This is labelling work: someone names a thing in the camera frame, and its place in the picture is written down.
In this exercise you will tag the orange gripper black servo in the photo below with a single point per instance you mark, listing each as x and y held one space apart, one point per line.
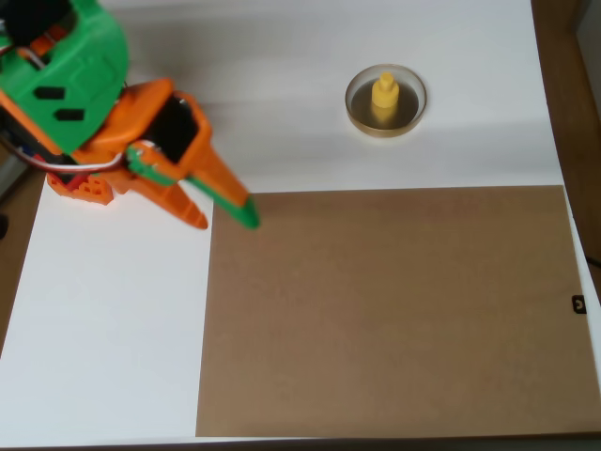
199 141

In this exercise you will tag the small yellow plastic piece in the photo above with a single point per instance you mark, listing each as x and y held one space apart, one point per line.
385 96

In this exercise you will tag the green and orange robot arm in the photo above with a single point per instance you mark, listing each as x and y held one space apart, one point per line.
80 84

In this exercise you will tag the brown rectangular board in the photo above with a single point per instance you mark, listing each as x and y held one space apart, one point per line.
389 310

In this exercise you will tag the small black clip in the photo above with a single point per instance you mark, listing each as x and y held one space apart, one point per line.
578 304

